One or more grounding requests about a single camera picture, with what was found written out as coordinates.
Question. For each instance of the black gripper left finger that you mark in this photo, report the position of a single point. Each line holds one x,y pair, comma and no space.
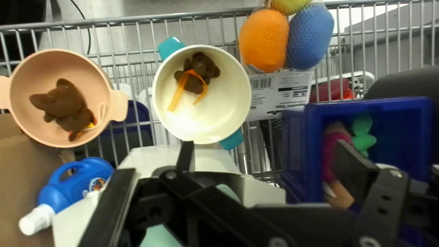
186,163

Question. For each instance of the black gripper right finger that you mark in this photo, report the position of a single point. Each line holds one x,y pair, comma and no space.
354,169

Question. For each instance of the white container with green lid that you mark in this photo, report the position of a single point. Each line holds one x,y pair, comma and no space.
151,158

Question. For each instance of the red plastic toy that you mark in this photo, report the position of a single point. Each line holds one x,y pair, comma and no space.
329,91

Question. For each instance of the brown plush with orange ribbon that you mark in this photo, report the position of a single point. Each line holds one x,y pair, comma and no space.
196,73

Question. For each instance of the blue toy detergent bottle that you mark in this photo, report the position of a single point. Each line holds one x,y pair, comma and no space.
73,183

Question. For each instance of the brown bear plush toy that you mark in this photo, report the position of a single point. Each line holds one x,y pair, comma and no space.
63,108

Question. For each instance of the dark blue package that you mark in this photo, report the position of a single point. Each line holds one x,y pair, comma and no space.
137,124

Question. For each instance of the white barcode label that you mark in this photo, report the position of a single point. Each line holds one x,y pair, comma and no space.
278,98

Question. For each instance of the blue mesh ball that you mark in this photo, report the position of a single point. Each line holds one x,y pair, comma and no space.
310,36

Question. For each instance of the orange mesh ball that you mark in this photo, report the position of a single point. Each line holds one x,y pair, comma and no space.
263,42

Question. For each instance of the yellow mesh ball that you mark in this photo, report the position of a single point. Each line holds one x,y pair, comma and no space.
289,6

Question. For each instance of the black bag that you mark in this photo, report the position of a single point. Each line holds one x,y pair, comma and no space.
18,23

